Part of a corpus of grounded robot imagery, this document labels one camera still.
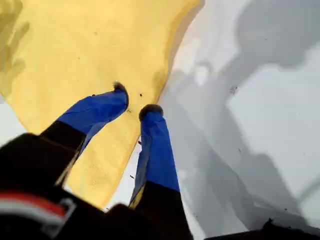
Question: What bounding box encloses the yellow square towel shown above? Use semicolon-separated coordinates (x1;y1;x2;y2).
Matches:
0;0;203;210

